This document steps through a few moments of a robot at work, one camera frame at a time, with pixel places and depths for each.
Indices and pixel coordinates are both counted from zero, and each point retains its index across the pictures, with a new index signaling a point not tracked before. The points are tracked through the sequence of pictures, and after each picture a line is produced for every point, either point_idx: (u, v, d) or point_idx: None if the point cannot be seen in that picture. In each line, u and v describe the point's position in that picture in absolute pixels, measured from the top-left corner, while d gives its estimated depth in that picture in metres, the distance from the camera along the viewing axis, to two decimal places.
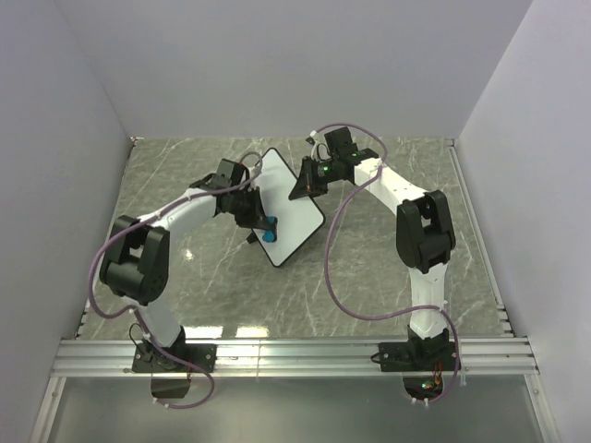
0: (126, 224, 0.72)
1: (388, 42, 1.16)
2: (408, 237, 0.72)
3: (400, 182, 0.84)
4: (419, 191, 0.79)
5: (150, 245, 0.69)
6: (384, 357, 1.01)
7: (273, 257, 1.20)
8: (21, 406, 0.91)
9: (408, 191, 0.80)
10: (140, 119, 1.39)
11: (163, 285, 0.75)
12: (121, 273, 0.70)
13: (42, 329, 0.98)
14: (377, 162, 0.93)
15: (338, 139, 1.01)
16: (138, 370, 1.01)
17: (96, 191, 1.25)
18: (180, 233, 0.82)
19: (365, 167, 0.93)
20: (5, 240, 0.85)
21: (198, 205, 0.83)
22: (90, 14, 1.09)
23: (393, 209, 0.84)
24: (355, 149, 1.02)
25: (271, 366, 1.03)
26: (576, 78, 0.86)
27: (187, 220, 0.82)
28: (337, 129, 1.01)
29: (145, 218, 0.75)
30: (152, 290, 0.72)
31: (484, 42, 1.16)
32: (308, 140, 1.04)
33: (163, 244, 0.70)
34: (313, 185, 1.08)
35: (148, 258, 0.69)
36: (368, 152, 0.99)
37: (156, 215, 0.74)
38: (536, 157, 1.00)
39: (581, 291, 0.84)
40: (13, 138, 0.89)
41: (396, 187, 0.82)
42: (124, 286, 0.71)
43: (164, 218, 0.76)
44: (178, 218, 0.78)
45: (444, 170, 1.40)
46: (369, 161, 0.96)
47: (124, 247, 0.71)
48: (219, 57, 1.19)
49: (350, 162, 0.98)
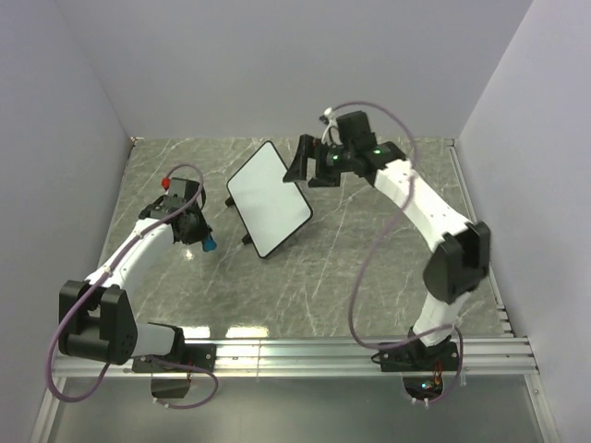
0: (76, 294, 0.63)
1: (389, 41, 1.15)
2: (443, 272, 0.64)
3: (436, 205, 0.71)
4: (460, 218, 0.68)
5: (108, 309, 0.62)
6: (383, 358, 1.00)
7: (260, 247, 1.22)
8: (22, 407, 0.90)
9: (449, 220, 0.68)
10: (140, 119, 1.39)
11: (132, 340, 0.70)
12: (83, 345, 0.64)
13: (41, 330, 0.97)
14: (408, 172, 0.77)
15: (356, 129, 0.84)
16: (138, 371, 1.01)
17: (96, 191, 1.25)
18: (143, 270, 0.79)
19: (394, 175, 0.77)
20: (6, 241, 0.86)
21: (152, 239, 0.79)
22: (89, 14, 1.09)
23: (427, 238, 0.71)
24: (380, 146, 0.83)
25: (270, 366, 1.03)
26: (577, 79, 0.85)
27: (146, 257, 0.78)
28: (358, 114, 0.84)
29: (94, 277, 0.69)
30: (124, 349, 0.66)
31: (484, 41, 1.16)
32: (321, 117, 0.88)
33: (122, 304, 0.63)
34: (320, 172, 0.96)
35: (109, 321, 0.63)
36: (397, 155, 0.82)
37: (105, 271, 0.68)
38: (536, 157, 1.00)
39: (582, 291, 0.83)
40: (13, 139, 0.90)
41: (433, 213, 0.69)
42: (90, 354, 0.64)
43: (116, 269, 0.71)
44: (132, 263, 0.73)
45: (444, 170, 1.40)
46: (401, 167, 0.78)
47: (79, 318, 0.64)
48: (219, 57, 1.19)
49: (372, 161, 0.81)
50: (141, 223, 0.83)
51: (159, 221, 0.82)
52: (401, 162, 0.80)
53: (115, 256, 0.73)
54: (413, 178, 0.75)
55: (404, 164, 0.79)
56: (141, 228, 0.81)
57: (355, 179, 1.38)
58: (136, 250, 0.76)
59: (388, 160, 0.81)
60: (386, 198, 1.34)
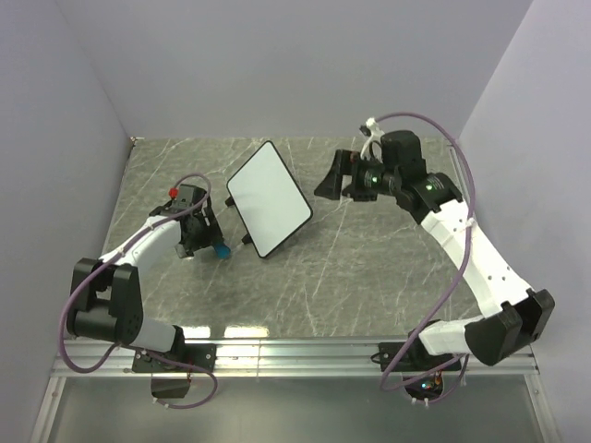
0: (89, 269, 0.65)
1: (389, 41, 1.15)
2: (493, 342, 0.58)
3: (493, 261, 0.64)
4: (520, 281, 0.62)
5: (119, 284, 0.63)
6: (383, 357, 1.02)
7: (260, 248, 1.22)
8: (22, 406, 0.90)
9: (509, 283, 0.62)
10: (140, 119, 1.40)
11: (138, 323, 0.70)
12: (90, 323, 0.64)
13: (42, 329, 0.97)
14: (464, 216, 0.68)
15: (407, 156, 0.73)
16: (138, 370, 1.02)
17: (96, 191, 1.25)
18: (150, 263, 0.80)
19: (449, 221, 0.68)
20: (7, 240, 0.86)
21: (162, 233, 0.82)
22: (89, 14, 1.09)
23: (481, 298, 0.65)
24: (429, 179, 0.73)
25: (270, 366, 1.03)
26: (577, 78, 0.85)
27: (155, 249, 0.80)
28: (408, 139, 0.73)
29: (107, 257, 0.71)
30: (128, 330, 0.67)
31: (484, 41, 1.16)
32: (362, 128, 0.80)
33: (133, 280, 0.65)
34: (356, 192, 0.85)
35: (117, 298, 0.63)
36: (451, 193, 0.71)
37: (119, 252, 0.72)
38: (536, 157, 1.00)
39: (582, 291, 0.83)
40: (13, 139, 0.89)
41: (491, 273, 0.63)
42: (97, 334, 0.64)
43: (128, 253, 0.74)
44: (144, 249, 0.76)
45: (444, 170, 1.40)
46: (456, 209, 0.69)
47: (90, 294, 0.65)
48: (219, 57, 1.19)
49: (424, 200, 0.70)
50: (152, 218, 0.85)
51: (168, 218, 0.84)
52: (456, 203, 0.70)
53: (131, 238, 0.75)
54: (470, 226, 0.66)
55: (458, 206, 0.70)
56: (152, 221, 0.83)
57: None
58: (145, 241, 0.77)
59: (440, 198, 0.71)
60: (386, 198, 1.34)
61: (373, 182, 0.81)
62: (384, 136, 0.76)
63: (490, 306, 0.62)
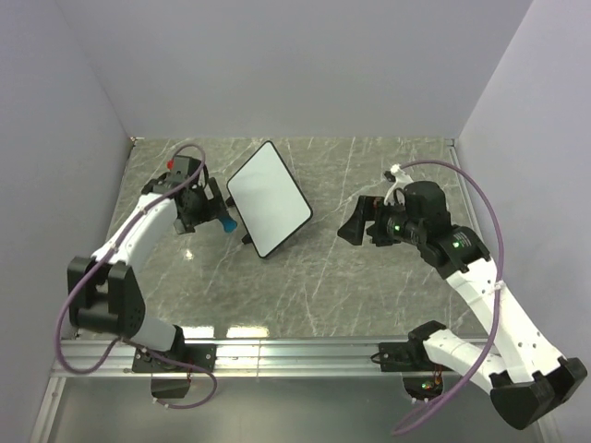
0: (82, 269, 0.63)
1: (389, 41, 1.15)
2: (522, 409, 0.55)
3: (523, 328, 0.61)
4: (551, 350, 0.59)
5: (115, 284, 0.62)
6: (384, 357, 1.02)
7: (259, 248, 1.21)
8: (22, 406, 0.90)
9: (540, 353, 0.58)
10: (140, 119, 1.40)
11: (139, 315, 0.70)
12: (92, 318, 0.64)
13: (41, 329, 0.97)
14: (493, 278, 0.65)
15: (432, 209, 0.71)
16: (138, 370, 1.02)
17: (96, 191, 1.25)
18: (148, 248, 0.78)
19: (476, 282, 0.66)
20: (7, 240, 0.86)
21: (156, 216, 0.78)
22: (89, 15, 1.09)
23: (509, 363, 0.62)
24: (456, 233, 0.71)
25: (270, 365, 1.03)
26: (578, 78, 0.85)
27: (150, 233, 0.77)
28: (434, 192, 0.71)
29: (100, 253, 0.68)
30: (132, 322, 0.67)
31: (485, 41, 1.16)
32: (387, 174, 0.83)
33: (129, 277, 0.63)
34: (379, 235, 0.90)
35: (115, 296, 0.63)
36: (477, 250, 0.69)
37: (112, 247, 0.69)
38: (536, 157, 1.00)
39: (582, 291, 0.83)
40: (13, 139, 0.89)
41: (522, 341, 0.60)
42: (101, 328, 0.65)
43: (122, 246, 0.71)
44: (138, 239, 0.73)
45: (444, 171, 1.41)
46: (485, 269, 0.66)
47: (87, 292, 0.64)
48: (219, 57, 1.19)
49: (450, 257, 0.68)
50: (145, 199, 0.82)
51: (161, 197, 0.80)
52: (484, 261, 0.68)
53: (123, 229, 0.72)
54: (500, 290, 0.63)
55: (487, 265, 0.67)
56: (144, 204, 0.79)
57: (355, 178, 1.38)
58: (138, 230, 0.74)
59: (467, 256, 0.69)
60: None
61: (396, 230, 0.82)
62: (408, 186, 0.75)
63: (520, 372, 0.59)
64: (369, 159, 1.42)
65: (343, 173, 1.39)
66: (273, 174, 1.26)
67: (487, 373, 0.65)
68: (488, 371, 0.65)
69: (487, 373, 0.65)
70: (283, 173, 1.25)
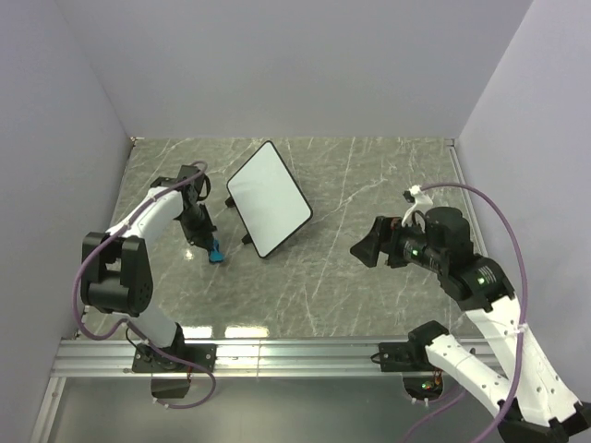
0: (97, 242, 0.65)
1: (389, 41, 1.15)
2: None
3: (541, 370, 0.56)
4: (569, 394, 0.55)
5: (128, 256, 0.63)
6: (384, 358, 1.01)
7: (259, 248, 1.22)
8: (22, 406, 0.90)
9: (558, 398, 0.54)
10: (140, 119, 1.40)
11: (149, 293, 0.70)
12: (103, 293, 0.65)
13: (41, 329, 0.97)
14: (517, 318, 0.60)
15: (455, 239, 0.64)
16: (138, 370, 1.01)
17: (96, 191, 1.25)
18: (156, 234, 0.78)
19: (499, 323, 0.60)
20: (8, 241, 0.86)
21: (165, 204, 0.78)
22: (89, 15, 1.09)
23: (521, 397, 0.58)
24: (480, 267, 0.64)
25: (271, 366, 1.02)
26: (579, 78, 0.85)
27: (160, 221, 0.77)
28: (457, 221, 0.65)
29: (114, 230, 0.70)
30: (141, 300, 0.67)
31: (485, 41, 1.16)
32: (407, 196, 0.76)
33: (141, 250, 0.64)
34: (392, 257, 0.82)
35: (127, 269, 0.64)
36: (502, 287, 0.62)
37: (125, 224, 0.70)
38: (537, 157, 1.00)
39: (583, 292, 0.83)
40: (13, 138, 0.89)
41: (540, 385, 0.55)
42: (111, 304, 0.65)
43: (135, 225, 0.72)
44: (150, 221, 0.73)
45: (444, 171, 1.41)
46: (509, 309, 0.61)
47: (100, 265, 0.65)
48: (219, 58, 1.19)
49: (474, 293, 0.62)
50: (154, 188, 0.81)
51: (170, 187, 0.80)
52: (508, 301, 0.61)
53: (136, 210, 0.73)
54: (522, 333, 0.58)
55: (512, 305, 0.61)
56: (155, 192, 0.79)
57: (355, 178, 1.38)
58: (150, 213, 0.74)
59: (491, 292, 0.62)
60: (386, 198, 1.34)
61: (415, 254, 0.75)
62: (430, 214, 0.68)
63: (530, 411, 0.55)
64: (369, 159, 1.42)
65: (343, 173, 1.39)
66: (273, 173, 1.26)
67: (495, 399, 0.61)
68: (496, 397, 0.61)
69: (495, 399, 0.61)
70: (283, 173, 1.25)
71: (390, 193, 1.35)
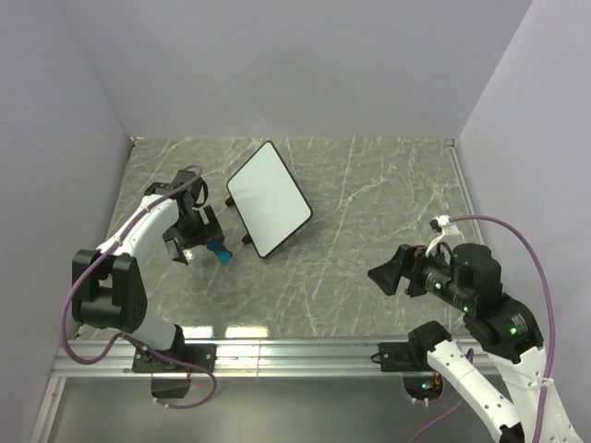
0: (87, 260, 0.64)
1: (388, 41, 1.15)
2: None
3: (558, 421, 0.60)
4: (577, 441, 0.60)
5: (119, 276, 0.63)
6: (384, 358, 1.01)
7: (259, 247, 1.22)
8: (22, 407, 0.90)
9: None
10: (140, 119, 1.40)
11: (142, 310, 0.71)
12: (94, 311, 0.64)
13: (41, 329, 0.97)
14: (541, 370, 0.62)
15: (486, 283, 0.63)
16: (138, 370, 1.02)
17: (96, 191, 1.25)
18: (150, 246, 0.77)
19: (524, 374, 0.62)
20: (8, 241, 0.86)
21: (159, 214, 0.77)
22: (88, 15, 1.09)
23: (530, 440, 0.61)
24: (513, 316, 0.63)
25: (270, 366, 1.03)
26: (579, 77, 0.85)
27: (154, 233, 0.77)
28: (489, 264, 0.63)
29: (103, 247, 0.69)
30: (134, 317, 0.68)
31: (485, 41, 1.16)
32: (433, 224, 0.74)
33: (132, 269, 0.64)
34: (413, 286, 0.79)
35: (120, 289, 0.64)
36: (532, 336, 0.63)
37: (115, 241, 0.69)
38: (537, 157, 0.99)
39: (583, 292, 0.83)
40: (13, 138, 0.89)
41: (554, 435, 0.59)
42: (102, 322, 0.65)
43: (126, 240, 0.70)
44: (141, 234, 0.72)
45: (444, 171, 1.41)
46: (535, 361, 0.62)
47: (90, 284, 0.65)
48: (219, 57, 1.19)
49: (503, 344, 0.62)
50: (148, 198, 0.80)
51: (164, 197, 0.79)
52: (536, 351, 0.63)
53: (127, 225, 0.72)
54: (547, 387, 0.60)
55: (538, 356, 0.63)
56: (148, 202, 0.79)
57: (355, 178, 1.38)
58: (142, 227, 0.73)
59: (521, 341, 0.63)
60: (385, 198, 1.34)
61: (437, 287, 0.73)
62: (459, 253, 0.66)
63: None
64: (369, 159, 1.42)
65: (343, 173, 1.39)
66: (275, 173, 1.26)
67: (498, 424, 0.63)
68: (499, 421, 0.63)
69: (499, 423, 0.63)
70: (283, 173, 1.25)
71: (390, 193, 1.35)
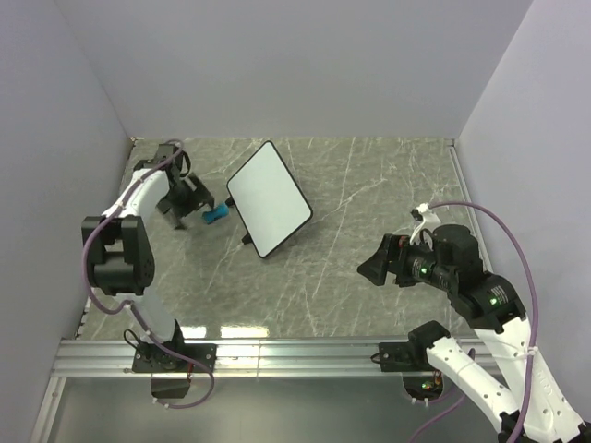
0: (93, 224, 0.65)
1: (388, 41, 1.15)
2: None
3: (549, 392, 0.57)
4: (573, 415, 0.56)
5: (129, 233, 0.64)
6: (384, 358, 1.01)
7: (259, 247, 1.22)
8: (22, 407, 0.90)
9: (562, 419, 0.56)
10: (139, 119, 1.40)
11: (152, 269, 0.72)
12: (110, 271, 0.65)
13: (41, 329, 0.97)
14: (526, 341, 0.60)
15: (464, 257, 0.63)
16: (138, 371, 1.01)
17: (96, 191, 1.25)
18: (148, 216, 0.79)
19: (509, 344, 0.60)
20: (8, 240, 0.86)
21: (152, 184, 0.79)
22: (88, 15, 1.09)
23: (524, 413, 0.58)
24: (493, 287, 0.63)
25: (271, 366, 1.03)
26: (579, 77, 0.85)
27: (150, 202, 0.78)
28: (467, 239, 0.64)
29: (108, 211, 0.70)
30: (147, 275, 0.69)
31: (485, 42, 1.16)
32: (415, 214, 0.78)
33: (140, 228, 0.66)
34: (401, 275, 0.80)
35: (130, 246, 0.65)
36: (514, 307, 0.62)
37: (119, 206, 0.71)
38: (537, 156, 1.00)
39: (583, 291, 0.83)
40: (13, 138, 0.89)
41: (547, 406, 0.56)
42: (118, 281, 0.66)
43: (128, 205, 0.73)
44: (141, 200, 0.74)
45: (444, 171, 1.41)
46: (519, 331, 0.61)
47: (102, 247, 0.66)
48: (219, 58, 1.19)
49: (484, 315, 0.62)
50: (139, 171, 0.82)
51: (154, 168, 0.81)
52: (519, 321, 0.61)
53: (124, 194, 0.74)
54: (533, 355, 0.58)
55: (523, 327, 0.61)
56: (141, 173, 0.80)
57: (355, 178, 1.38)
58: (140, 194, 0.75)
59: (502, 313, 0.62)
60: (385, 198, 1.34)
61: (422, 271, 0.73)
62: (438, 232, 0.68)
63: (534, 429, 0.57)
64: (369, 159, 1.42)
65: (343, 173, 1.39)
66: (276, 173, 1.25)
67: (498, 412, 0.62)
68: (499, 409, 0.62)
69: (498, 411, 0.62)
70: (284, 173, 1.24)
71: (390, 193, 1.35)
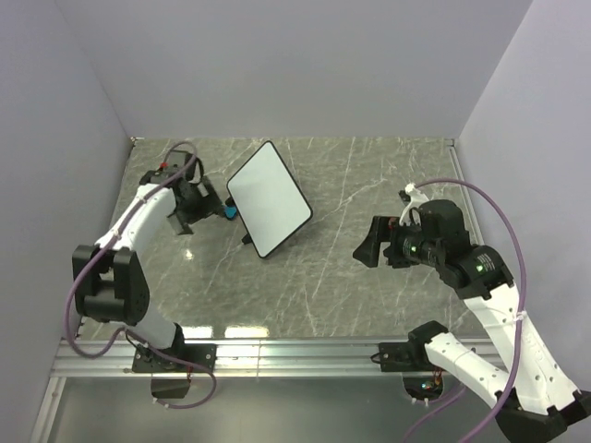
0: (87, 257, 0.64)
1: (387, 41, 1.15)
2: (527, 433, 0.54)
3: (541, 359, 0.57)
4: (567, 383, 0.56)
5: (121, 271, 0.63)
6: (383, 358, 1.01)
7: (259, 248, 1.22)
8: (22, 406, 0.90)
9: (556, 386, 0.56)
10: (140, 119, 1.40)
11: (146, 301, 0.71)
12: (98, 305, 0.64)
13: (41, 329, 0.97)
14: (515, 306, 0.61)
15: (450, 228, 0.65)
16: (138, 370, 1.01)
17: (96, 191, 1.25)
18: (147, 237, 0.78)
19: (497, 311, 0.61)
20: (8, 240, 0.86)
21: (155, 205, 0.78)
22: (88, 16, 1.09)
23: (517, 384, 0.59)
24: (479, 255, 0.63)
25: (271, 366, 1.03)
26: (578, 77, 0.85)
27: (150, 225, 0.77)
28: (452, 209, 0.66)
29: (103, 240, 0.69)
30: (138, 309, 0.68)
31: (485, 41, 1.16)
32: None
33: (133, 264, 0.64)
34: (393, 257, 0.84)
35: (121, 283, 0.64)
36: (501, 275, 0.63)
37: (114, 234, 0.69)
38: (536, 156, 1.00)
39: (582, 291, 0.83)
40: (13, 137, 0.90)
41: (538, 373, 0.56)
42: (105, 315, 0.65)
43: (125, 233, 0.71)
44: (139, 227, 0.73)
45: (444, 171, 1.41)
46: (506, 297, 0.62)
47: (92, 280, 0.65)
48: (219, 58, 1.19)
49: (471, 281, 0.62)
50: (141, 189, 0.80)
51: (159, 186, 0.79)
52: (507, 288, 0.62)
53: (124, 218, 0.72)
54: (522, 320, 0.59)
55: (511, 293, 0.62)
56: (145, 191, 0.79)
57: (355, 178, 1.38)
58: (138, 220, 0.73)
59: (490, 279, 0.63)
60: (386, 198, 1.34)
61: (413, 250, 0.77)
62: (425, 206, 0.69)
63: (527, 398, 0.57)
64: (369, 159, 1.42)
65: (343, 173, 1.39)
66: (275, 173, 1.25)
67: (493, 390, 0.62)
68: (494, 388, 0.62)
69: (494, 389, 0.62)
70: (284, 173, 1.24)
71: (390, 193, 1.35)
